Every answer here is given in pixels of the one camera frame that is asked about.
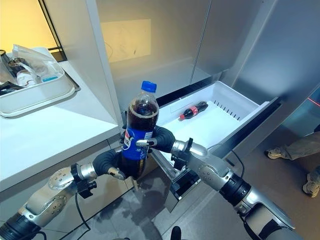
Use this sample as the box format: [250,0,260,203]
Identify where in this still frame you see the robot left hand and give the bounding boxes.
[92,149,141,193]

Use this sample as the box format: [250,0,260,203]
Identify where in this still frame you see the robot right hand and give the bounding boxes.
[119,126,176,153]

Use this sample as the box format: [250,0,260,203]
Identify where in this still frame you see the Pepsi cola bottle blue label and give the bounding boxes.
[121,80,160,180]

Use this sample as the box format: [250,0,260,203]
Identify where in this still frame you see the silver refrigerator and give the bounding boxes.
[96,0,320,208]

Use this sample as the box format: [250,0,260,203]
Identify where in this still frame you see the small Coca-Cola bottle red label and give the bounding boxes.
[178,100,209,122]

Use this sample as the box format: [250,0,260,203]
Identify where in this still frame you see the white fridge drawer silver front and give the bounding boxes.
[149,80,281,208]

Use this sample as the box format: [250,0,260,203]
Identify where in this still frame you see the white plastic storage bin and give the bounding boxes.
[0,46,81,118]

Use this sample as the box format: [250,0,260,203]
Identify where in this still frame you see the blue and white packet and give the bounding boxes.
[41,74,60,84]

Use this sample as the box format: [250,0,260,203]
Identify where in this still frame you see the white cabinet side panel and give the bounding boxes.
[44,0,120,126]

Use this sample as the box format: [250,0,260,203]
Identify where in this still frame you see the person's white shoe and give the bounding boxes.
[302,172,320,199]
[264,147,288,160]

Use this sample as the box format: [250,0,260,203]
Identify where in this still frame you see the brown bottle white label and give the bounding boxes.
[16,69,39,86]

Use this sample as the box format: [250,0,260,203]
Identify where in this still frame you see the flat black item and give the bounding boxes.
[0,81,24,96]

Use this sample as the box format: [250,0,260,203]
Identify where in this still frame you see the clear plastic bag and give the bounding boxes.
[11,44,60,76]

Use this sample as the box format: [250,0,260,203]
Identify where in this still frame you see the person's leg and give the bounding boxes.
[284,130,320,161]

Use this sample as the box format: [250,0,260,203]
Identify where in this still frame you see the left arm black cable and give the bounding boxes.
[74,189,91,232]

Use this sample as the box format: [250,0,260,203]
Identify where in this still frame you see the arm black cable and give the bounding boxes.
[229,149,245,181]
[74,189,91,232]

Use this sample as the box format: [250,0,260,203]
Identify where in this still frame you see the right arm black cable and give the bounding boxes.
[229,149,245,181]

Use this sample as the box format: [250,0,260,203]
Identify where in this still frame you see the black metal frame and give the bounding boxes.
[38,0,68,63]

